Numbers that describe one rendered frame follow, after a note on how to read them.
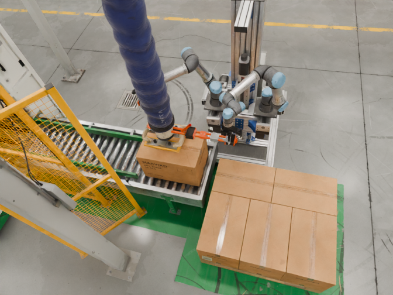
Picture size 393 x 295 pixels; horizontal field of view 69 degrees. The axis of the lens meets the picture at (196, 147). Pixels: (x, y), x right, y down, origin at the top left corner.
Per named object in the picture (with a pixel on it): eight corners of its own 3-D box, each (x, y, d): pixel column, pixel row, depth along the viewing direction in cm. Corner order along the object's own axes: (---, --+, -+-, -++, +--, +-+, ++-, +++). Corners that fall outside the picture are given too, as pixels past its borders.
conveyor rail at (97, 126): (46, 125, 383) (38, 116, 368) (48, 122, 386) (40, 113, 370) (214, 155, 331) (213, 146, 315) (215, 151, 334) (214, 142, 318)
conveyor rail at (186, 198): (18, 167, 350) (8, 159, 335) (20, 164, 353) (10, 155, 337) (200, 207, 298) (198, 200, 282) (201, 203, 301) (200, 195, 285)
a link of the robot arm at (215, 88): (213, 100, 280) (212, 91, 268) (207, 92, 287) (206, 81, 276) (224, 96, 281) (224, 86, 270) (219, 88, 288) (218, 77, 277)
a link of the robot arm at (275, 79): (278, 98, 270) (271, 62, 222) (290, 106, 263) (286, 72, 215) (269, 106, 270) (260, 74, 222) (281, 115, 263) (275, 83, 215)
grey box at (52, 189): (50, 203, 198) (23, 184, 174) (53, 196, 201) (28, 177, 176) (74, 209, 194) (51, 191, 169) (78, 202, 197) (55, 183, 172)
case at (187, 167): (145, 175, 309) (135, 156, 276) (157, 145, 329) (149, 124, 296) (199, 187, 296) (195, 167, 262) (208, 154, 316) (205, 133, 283)
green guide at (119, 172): (11, 158, 339) (7, 154, 332) (17, 151, 345) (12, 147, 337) (135, 185, 303) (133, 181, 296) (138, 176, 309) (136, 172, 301)
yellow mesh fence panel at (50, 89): (82, 259, 322) (-95, 168, 147) (78, 251, 327) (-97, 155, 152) (147, 212, 344) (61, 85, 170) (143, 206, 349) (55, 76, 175)
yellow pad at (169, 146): (144, 146, 261) (142, 143, 257) (147, 137, 266) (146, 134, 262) (179, 153, 253) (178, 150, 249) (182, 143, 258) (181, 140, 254)
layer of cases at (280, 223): (199, 259, 295) (196, 249, 262) (220, 174, 346) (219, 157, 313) (323, 291, 268) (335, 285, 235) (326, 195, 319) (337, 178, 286)
